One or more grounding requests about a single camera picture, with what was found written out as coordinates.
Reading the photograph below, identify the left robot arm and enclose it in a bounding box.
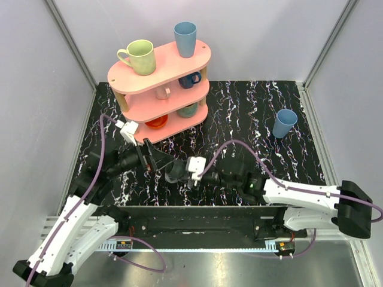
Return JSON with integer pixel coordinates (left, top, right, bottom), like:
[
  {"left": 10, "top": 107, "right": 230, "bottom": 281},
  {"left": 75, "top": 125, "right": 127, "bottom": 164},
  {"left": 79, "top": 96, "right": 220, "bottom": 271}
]
[{"left": 13, "top": 139, "right": 174, "bottom": 286}]

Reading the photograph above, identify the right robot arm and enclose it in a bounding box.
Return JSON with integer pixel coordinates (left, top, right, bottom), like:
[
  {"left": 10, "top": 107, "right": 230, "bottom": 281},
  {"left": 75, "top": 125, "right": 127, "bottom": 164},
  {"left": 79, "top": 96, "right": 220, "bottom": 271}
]
[{"left": 192, "top": 162, "right": 372, "bottom": 239}]

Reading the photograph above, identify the orange bowl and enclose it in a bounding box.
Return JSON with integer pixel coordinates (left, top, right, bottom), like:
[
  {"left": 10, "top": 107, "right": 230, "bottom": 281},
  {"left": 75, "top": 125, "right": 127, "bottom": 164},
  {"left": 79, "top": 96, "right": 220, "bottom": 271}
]
[{"left": 145, "top": 115, "right": 168, "bottom": 129}]

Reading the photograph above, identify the teal speckled cup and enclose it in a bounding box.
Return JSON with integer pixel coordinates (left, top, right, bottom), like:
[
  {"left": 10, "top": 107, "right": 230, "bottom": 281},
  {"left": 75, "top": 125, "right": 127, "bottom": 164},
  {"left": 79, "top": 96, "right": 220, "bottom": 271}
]
[{"left": 177, "top": 102, "right": 198, "bottom": 118}]

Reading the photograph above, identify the pink three-tier shelf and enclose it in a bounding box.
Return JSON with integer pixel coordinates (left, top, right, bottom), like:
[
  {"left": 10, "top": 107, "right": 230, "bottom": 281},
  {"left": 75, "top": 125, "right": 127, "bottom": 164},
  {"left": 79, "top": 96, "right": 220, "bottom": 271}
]
[{"left": 107, "top": 40, "right": 211, "bottom": 143}]

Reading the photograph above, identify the pink mug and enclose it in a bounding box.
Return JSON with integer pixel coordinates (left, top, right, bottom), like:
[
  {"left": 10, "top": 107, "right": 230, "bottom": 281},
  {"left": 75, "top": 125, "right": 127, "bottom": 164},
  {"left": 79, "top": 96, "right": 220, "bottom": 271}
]
[{"left": 155, "top": 86, "right": 171, "bottom": 100}]

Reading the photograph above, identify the dark blue mug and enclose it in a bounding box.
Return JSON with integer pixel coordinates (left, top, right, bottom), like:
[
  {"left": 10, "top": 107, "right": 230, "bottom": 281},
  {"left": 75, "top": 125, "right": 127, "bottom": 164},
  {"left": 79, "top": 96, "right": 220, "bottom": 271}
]
[{"left": 178, "top": 72, "right": 202, "bottom": 89}]

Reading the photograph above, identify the blue tumbler on table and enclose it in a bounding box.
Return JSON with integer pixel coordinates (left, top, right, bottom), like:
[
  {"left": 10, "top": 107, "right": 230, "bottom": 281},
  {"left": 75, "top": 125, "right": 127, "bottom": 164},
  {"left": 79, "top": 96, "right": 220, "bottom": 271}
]
[{"left": 272, "top": 109, "right": 298, "bottom": 138}]

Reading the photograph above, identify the green mug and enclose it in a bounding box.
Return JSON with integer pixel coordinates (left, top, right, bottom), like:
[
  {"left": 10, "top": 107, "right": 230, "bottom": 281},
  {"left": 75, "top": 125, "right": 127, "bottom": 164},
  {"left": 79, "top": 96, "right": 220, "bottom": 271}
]
[{"left": 117, "top": 39, "right": 157, "bottom": 76}]

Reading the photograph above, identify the blue tumbler on shelf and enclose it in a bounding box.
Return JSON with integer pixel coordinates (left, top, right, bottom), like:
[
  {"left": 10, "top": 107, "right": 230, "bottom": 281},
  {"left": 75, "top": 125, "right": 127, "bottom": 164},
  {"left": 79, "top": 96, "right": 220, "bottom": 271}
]
[{"left": 174, "top": 22, "right": 197, "bottom": 58}]

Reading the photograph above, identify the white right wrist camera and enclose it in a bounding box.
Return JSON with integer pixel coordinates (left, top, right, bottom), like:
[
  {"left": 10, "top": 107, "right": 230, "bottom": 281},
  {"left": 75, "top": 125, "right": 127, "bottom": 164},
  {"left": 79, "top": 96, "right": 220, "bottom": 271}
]
[{"left": 186, "top": 157, "right": 206, "bottom": 188}]

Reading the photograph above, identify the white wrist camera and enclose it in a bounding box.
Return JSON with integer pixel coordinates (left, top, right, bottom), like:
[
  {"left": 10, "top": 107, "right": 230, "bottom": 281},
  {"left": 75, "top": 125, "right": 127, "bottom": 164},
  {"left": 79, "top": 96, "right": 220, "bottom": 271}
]
[
  {"left": 186, "top": 157, "right": 206, "bottom": 188},
  {"left": 115, "top": 120, "right": 139, "bottom": 146}
]

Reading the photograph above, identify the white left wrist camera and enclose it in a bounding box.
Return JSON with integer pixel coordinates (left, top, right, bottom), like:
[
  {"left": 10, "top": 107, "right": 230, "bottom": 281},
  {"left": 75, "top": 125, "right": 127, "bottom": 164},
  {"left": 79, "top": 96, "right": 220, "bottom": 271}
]
[{"left": 115, "top": 120, "right": 139, "bottom": 146}]

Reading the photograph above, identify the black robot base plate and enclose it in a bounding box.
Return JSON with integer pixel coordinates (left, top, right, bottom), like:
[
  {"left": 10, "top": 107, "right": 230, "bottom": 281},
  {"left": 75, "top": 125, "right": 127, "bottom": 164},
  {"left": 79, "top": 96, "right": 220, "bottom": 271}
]
[{"left": 95, "top": 206, "right": 309, "bottom": 240}]

